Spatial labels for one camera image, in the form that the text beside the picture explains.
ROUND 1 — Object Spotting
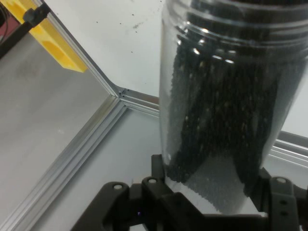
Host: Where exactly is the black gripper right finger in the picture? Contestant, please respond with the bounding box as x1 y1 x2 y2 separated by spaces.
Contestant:
242 166 308 231

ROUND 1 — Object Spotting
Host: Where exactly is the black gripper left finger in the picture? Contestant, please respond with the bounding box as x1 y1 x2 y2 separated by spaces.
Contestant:
69 154 206 231

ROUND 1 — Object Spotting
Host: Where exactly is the tall clear plastic jar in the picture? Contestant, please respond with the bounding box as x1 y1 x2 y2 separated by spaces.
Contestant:
158 0 308 215

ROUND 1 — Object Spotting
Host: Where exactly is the yellow plastic box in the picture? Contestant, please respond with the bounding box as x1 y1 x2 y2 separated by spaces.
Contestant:
4 0 89 73

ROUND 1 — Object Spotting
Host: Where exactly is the red object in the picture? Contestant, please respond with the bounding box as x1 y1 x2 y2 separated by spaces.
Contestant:
0 0 25 46

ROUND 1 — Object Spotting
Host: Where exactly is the aluminium frame post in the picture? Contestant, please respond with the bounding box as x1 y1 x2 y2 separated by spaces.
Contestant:
0 95 128 231

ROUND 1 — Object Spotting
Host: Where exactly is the short aluminium frame rail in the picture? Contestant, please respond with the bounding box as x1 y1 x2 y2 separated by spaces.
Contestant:
39 0 126 98

